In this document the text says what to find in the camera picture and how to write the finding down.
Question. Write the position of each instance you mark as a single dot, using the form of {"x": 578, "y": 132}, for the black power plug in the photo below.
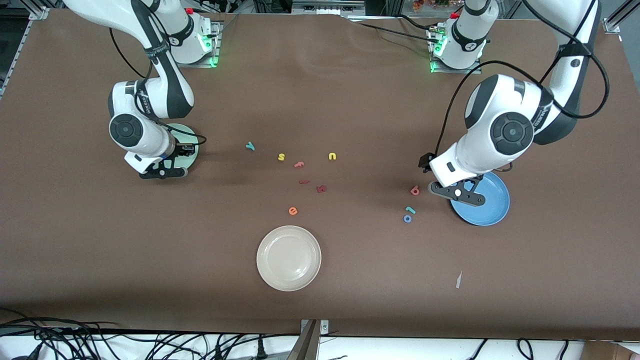
{"x": 260, "y": 348}

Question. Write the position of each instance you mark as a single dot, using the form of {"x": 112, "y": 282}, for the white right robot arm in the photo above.
{"x": 127, "y": 100}

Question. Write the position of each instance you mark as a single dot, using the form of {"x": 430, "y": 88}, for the blue plate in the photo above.
{"x": 492, "y": 210}

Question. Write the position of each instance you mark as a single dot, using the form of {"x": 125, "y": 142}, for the cream white plate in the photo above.
{"x": 288, "y": 258}

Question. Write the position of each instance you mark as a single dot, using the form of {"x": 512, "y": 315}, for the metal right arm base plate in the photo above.
{"x": 216, "y": 50}

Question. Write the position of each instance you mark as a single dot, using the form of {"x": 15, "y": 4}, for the aluminium frame profile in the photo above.
{"x": 612, "y": 25}
{"x": 22, "y": 47}

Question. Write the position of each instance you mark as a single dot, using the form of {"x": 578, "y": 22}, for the brown table cover sheet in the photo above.
{"x": 350, "y": 100}

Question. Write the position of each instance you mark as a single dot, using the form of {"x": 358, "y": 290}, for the grey metal box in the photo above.
{"x": 325, "y": 6}

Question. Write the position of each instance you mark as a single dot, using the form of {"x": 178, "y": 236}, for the orange flowers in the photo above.
{"x": 425, "y": 5}

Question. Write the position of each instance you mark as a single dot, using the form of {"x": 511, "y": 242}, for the cardboard box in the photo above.
{"x": 605, "y": 352}

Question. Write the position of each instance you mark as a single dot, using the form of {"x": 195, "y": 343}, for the small white paper scrap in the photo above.
{"x": 458, "y": 280}

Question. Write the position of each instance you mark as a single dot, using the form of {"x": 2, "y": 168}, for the salmon letter b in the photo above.
{"x": 415, "y": 191}

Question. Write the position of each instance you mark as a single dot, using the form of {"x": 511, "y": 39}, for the orange letter e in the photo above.
{"x": 292, "y": 211}

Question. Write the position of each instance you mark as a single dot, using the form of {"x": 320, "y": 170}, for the metal edge bracket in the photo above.
{"x": 324, "y": 327}

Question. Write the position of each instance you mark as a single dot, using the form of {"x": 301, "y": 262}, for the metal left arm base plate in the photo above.
{"x": 472, "y": 71}

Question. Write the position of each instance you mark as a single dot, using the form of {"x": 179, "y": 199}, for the pale green plate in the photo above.
{"x": 194, "y": 159}

